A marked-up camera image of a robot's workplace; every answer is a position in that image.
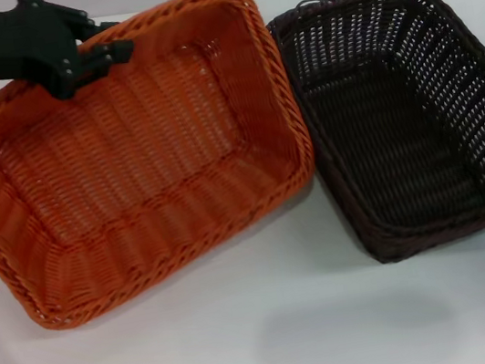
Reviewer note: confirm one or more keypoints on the orange woven basket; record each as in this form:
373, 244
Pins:
129, 163

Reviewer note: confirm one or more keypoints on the dark brown woven basket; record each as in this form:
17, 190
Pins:
382, 132

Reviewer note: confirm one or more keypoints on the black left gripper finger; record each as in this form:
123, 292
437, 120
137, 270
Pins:
111, 55
95, 26

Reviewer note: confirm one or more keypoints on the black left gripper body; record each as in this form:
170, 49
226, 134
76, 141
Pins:
3, 40

